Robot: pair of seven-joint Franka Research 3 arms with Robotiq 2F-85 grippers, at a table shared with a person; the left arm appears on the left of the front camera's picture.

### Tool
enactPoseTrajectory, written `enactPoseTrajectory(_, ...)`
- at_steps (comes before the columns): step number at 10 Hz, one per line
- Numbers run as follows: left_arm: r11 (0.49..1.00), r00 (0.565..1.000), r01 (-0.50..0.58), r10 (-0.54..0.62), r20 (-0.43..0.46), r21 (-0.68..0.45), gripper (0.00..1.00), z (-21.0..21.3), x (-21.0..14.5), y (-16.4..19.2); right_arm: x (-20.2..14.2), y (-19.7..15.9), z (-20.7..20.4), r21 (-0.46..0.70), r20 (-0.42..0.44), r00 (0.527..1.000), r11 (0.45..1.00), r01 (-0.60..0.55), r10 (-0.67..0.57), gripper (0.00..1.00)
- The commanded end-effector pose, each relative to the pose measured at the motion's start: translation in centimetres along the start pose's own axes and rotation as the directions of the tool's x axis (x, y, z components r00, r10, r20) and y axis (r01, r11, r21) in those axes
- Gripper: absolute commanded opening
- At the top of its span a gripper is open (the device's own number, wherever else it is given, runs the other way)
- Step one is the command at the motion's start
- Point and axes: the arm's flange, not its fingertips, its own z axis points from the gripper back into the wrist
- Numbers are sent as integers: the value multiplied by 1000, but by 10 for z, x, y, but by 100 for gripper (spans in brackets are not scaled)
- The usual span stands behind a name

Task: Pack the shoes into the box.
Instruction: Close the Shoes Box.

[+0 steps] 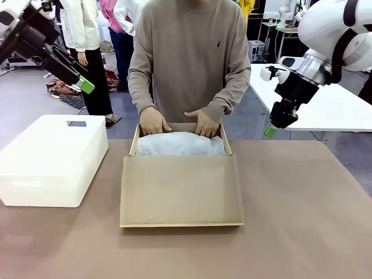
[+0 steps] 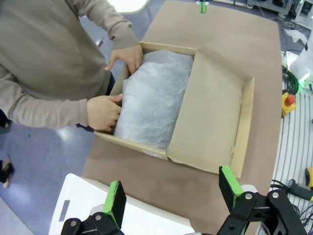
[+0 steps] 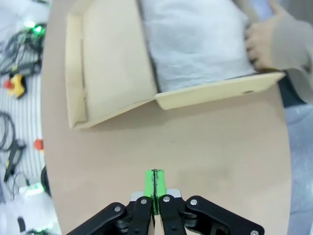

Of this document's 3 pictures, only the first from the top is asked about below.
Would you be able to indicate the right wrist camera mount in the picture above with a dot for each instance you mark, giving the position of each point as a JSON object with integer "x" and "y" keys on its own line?
{"x": 270, "y": 74}

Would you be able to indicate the bystander in white jacket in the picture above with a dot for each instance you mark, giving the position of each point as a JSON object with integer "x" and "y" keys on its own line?
{"x": 84, "y": 29}

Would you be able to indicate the white tissue paper sheet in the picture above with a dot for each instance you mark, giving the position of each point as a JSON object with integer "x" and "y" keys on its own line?
{"x": 180, "y": 145}

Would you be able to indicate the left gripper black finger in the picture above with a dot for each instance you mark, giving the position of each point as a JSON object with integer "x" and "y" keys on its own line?
{"x": 68, "y": 59}
{"x": 62, "y": 72}

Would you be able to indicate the brown cardboard shoe box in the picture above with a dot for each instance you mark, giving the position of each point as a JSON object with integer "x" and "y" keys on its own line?
{"x": 180, "y": 189}

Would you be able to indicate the bystander in yellow top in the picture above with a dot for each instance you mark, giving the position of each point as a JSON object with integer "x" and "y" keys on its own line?
{"x": 248, "y": 7}

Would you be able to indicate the person's beige sweater torso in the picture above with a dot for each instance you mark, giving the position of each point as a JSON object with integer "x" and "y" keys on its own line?
{"x": 189, "y": 58}

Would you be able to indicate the person's left forearm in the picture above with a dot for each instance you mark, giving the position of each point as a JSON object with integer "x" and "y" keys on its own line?
{"x": 229, "y": 96}

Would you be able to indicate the patterned red cloth pile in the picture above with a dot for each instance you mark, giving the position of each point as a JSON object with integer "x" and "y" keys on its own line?
{"x": 112, "y": 77}

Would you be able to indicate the background robot workbench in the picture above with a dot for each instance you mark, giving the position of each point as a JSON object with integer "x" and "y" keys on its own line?
{"x": 286, "y": 30}

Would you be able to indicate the bystander in pink top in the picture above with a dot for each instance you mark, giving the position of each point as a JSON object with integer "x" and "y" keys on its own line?
{"x": 117, "y": 49}

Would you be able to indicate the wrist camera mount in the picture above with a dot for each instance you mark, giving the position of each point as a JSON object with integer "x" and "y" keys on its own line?
{"x": 42, "y": 8}
{"x": 270, "y": 74}

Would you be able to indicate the person's right hand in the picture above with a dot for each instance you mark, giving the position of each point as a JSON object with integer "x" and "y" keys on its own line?
{"x": 154, "y": 122}

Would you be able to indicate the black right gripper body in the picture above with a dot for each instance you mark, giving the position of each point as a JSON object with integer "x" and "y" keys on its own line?
{"x": 296, "y": 88}

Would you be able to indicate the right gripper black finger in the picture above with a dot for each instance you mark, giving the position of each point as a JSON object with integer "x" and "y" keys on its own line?
{"x": 291, "y": 116}
{"x": 277, "y": 116}

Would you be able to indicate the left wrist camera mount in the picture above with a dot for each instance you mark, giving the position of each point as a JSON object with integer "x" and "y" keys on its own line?
{"x": 42, "y": 8}

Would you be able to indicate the white background table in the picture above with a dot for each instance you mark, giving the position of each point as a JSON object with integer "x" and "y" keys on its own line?
{"x": 325, "y": 110}

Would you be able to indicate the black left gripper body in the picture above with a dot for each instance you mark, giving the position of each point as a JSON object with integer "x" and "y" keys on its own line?
{"x": 32, "y": 36}

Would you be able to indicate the white foam box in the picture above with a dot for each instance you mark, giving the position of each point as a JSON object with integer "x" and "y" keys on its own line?
{"x": 43, "y": 162}

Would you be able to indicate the person's left hand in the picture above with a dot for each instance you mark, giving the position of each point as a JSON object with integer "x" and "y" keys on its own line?
{"x": 207, "y": 126}

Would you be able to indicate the small white crate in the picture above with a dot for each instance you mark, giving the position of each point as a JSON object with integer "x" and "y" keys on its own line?
{"x": 256, "y": 50}

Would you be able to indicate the person's right forearm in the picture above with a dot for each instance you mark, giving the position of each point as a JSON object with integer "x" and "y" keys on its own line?
{"x": 141, "y": 90}

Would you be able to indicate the bystander in white shirt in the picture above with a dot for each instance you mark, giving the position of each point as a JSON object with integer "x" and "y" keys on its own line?
{"x": 126, "y": 17}

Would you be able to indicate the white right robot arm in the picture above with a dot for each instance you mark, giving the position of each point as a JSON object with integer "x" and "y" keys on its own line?
{"x": 322, "y": 29}

